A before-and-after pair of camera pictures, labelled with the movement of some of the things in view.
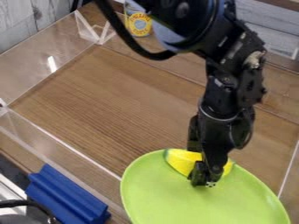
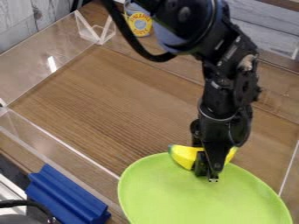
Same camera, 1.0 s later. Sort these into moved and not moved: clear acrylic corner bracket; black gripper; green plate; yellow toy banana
Moved: yellow toy banana
Not moved: clear acrylic corner bracket; green plate; black gripper
